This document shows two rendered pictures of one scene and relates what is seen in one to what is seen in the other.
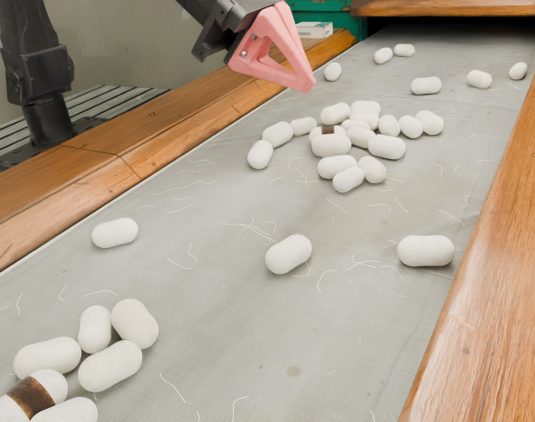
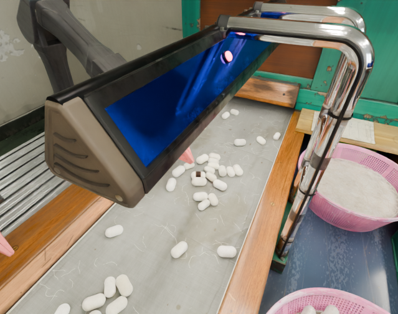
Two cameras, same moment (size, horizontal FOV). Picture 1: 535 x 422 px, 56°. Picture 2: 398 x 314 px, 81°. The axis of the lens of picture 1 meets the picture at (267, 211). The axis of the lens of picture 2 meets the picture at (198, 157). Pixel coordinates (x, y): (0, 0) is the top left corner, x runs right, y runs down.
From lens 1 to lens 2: 0.22 m
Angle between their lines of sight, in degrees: 11
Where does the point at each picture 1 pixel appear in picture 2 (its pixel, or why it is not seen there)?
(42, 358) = (92, 304)
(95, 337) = (110, 293)
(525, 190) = (263, 225)
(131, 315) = (123, 285)
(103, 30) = not seen: hidden behind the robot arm
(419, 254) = (223, 255)
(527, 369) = not seen: outside the picture
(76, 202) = (97, 210)
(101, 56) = not seen: hidden behind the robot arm
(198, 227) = (146, 226)
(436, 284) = (228, 265)
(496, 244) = (248, 256)
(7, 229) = (70, 228)
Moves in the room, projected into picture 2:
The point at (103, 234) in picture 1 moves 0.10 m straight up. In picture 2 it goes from (109, 233) to (95, 200)
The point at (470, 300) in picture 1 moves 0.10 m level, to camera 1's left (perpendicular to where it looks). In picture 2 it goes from (236, 286) to (174, 293)
